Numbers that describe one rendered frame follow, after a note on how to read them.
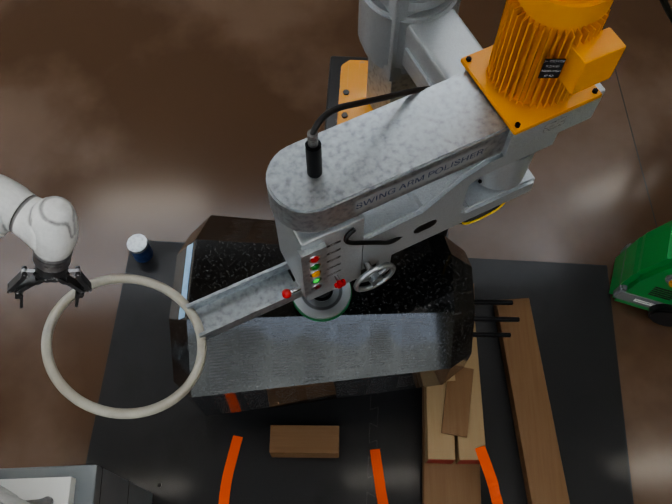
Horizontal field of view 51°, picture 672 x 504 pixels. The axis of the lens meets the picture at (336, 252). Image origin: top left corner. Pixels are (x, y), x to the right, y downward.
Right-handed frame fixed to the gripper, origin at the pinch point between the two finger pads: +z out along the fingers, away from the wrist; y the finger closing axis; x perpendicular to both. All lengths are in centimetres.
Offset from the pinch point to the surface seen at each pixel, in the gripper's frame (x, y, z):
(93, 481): -28, 16, 72
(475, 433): -26, 169, 74
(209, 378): 5, 58, 69
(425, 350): -4, 132, 34
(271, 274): 18, 70, 16
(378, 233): 8, 91, -23
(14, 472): -20, -8, 80
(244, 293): 14, 61, 21
